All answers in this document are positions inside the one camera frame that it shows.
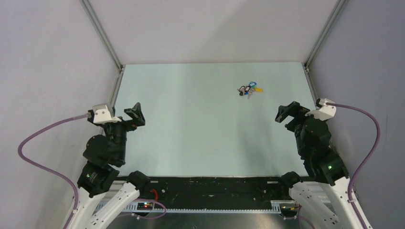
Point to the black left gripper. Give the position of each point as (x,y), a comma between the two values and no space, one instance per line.
(135,112)

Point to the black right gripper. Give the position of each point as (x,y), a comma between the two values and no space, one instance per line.
(293,109)

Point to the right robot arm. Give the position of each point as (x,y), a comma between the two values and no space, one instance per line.
(325,166)

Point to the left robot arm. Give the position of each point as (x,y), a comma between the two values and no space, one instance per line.
(105,154)

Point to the bunch of coloured keys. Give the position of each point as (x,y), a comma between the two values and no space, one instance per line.
(249,89)

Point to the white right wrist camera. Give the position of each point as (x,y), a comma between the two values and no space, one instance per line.
(325,109)

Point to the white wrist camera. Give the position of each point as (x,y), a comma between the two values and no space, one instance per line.
(325,109)
(102,113)

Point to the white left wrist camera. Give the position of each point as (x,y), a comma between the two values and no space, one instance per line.
(102,113)

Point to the left aluminium frame post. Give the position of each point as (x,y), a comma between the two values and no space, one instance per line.
(92,15)

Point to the aluminium frame post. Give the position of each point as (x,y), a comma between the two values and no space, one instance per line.
(92,15)
(327,28)

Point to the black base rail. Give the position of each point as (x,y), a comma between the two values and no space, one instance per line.
(216,193)

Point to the right aluminium frame post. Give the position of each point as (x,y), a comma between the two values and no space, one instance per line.
(327,28)

